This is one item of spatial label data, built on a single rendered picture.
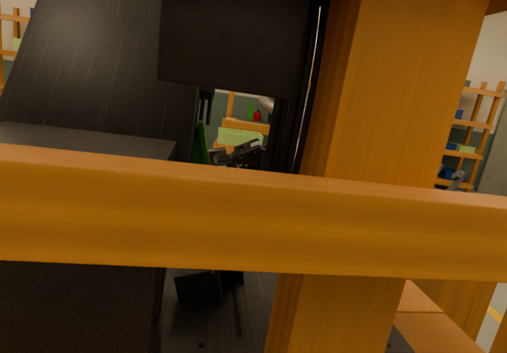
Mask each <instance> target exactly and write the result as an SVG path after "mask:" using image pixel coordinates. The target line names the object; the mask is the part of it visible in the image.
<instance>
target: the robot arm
mask: <svg viewBox="0 0 507 353"><path fill-rule="evenodd" d="M274 102H275V98H274V97H264V96H260V98H259V103H260V105H261V106H262V108H264V109H265V110H266V111H267V112H268V113H270V114H271V115H272V110H273V106H274ZM305 110H306V102H305V106H304V110H303V118H304V114H305ZM303 118H302V122H301V126H300V133H301V129H302V125H303ZM299 140H300V138H298V141H297V147H298V144H299ZM241 149H242V150H241ZM240 150H241V151H240ZM265 150H266V146H264V145H261V144H260V140H259V139H258V138H256V139H253V140H250V141H248V142H246V143H242V144H241V145H238V146H235V147H234V151H233V152H231V154H225V155H216V156H214V164H215V165H216V166H219V165H224V164H226V166H227V167H235V168H242V169H249V170H260V164H261V159H262V155H263V151H265ZM296 153H297V148H296V152H295V156H294V160H293V165H294V161H295V157H296ZM240 164H242V165H240ZM246 165H247V166H246ZM292 170H293V167H292ZM291 173H292V171H291Z"/></svg>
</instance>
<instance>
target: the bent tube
mask: <svg viewBox="0 0 507 353"><path fill-rule="evenodd" d="M208 152H209V157H210V164H212V165H213V166H216V165H215V164H214V156H216V155H225V154H227V151H226V147H220V148H214V149H208Z"/></svg>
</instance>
